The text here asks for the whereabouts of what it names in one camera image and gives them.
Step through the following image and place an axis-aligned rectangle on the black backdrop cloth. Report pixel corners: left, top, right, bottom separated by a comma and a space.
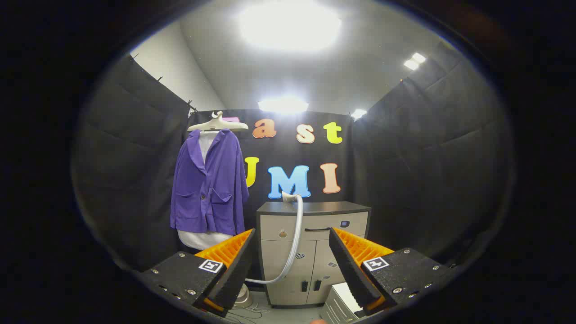
72, 54, 513, 273

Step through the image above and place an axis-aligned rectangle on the grey cabinet with black top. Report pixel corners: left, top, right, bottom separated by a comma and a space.
256, 201, 372, 309

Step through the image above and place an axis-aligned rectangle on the white ribbed box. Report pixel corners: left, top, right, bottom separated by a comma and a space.
320, 283, 365, 324

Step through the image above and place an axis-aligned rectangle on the garment steamer base unit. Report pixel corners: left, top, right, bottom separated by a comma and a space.
234, 283, 254, 309

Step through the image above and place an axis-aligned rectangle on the thin floor cable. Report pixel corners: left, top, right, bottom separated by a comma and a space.
225, 304, 270, 323

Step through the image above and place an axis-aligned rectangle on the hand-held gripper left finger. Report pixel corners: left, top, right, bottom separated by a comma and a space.
139, 228, 256, 318

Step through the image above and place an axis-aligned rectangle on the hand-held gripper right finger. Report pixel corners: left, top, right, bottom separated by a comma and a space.
328, 227, 455, 315

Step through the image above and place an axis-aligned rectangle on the white plastic clothes hanger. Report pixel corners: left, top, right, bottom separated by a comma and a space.
187, 111, 249, 132

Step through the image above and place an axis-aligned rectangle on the purple button jacket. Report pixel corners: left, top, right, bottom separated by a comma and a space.
170, 129, 249, 237

